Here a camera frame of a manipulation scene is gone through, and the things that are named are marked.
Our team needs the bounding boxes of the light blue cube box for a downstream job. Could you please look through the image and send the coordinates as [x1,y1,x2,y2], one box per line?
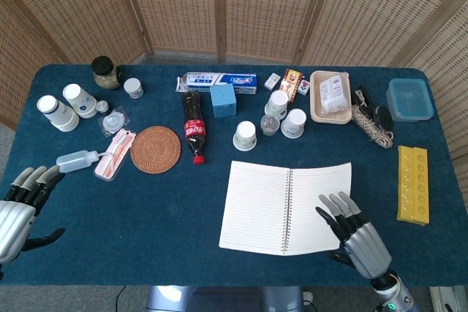
[209,83,238,119]

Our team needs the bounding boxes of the small clear glass cup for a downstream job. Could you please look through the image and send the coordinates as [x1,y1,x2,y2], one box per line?
[260,114,281,137]

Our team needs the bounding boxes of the round woven rattan coaster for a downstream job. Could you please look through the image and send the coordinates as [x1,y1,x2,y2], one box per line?
[129,125,182,174]

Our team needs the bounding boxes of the round item in clear bag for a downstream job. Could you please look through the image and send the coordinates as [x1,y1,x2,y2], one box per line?
[97,105,132,138]

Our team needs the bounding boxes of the white plastic packet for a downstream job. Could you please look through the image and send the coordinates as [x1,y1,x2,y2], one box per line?
[318,73,350,114]

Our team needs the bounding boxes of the white floor stand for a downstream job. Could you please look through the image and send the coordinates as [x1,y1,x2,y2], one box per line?
[429,285,468,312]

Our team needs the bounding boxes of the pink toothbrush package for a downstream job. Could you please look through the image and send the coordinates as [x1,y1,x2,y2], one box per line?
[93,128,137,182]

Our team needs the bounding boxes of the green print paper cup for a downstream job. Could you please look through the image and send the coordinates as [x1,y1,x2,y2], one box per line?
[233,121,258,152]
[264,90,290,120]

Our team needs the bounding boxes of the dark blue table cloth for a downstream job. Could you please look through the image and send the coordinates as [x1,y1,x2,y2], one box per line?
[0,63,462,288]

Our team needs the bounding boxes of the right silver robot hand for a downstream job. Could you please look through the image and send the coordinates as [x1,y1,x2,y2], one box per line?
[315,191,392,280]

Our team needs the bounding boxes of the black floor cable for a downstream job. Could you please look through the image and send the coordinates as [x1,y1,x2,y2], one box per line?
[115,285,127,312]

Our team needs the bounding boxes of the beige rectangular tray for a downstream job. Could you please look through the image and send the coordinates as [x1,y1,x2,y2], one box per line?
[309,70,355,124]

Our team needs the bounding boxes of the yellow block with holes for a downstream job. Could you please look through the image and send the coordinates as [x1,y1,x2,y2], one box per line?
[396,145,431,226]

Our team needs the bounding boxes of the blue plastic lidded container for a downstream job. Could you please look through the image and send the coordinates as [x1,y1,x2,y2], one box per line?
[386,77,435,122]

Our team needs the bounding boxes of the blue white toothpaste box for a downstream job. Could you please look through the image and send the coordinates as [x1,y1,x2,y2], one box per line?
[175,72,258,95]

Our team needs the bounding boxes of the glass jar black lid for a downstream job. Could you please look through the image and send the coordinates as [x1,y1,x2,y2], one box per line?
[91,56,123,91]

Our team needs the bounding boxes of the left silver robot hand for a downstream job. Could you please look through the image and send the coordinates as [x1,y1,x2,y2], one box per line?
[0,164,67,265]

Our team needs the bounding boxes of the spiral notebook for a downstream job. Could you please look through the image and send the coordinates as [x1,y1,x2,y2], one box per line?
[218,160,353,256]

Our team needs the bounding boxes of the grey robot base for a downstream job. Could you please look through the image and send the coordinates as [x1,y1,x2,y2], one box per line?
[146,285,305,312]

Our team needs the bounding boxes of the black oval brush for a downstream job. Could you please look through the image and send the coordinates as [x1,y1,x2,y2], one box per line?
[372,104,394,133]

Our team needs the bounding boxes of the small white box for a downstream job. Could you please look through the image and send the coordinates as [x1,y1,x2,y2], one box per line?
[264,72,282,91]

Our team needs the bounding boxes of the black binder clip tool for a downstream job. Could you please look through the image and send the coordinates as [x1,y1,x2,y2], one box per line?
[351,85,376,118]

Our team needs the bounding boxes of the cola bottle red cap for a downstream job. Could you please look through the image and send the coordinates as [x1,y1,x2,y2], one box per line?
[181,90,208,165]

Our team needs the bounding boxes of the red playing card box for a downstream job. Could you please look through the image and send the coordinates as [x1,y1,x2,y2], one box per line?
[279,68,306,103]

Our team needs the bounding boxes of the blue print paper cup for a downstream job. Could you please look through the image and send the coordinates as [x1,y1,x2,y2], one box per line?
[280,108,307,140]

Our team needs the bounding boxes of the black white twine bundle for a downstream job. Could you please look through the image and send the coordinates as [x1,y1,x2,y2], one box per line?
[350,104,395,149]

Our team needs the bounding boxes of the white paper cup stack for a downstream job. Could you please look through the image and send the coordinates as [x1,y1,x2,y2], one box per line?
[36,94,80,133]

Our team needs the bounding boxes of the woven bamboo folding screen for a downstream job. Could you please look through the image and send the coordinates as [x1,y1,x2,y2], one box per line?
[0,0,468,196]

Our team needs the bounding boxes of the clear plastic squeeze bottle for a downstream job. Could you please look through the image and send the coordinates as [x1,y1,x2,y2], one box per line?
[56,149,110,175]

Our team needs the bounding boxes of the small white cream jar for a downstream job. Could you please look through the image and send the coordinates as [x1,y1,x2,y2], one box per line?
[123,77,145,99]

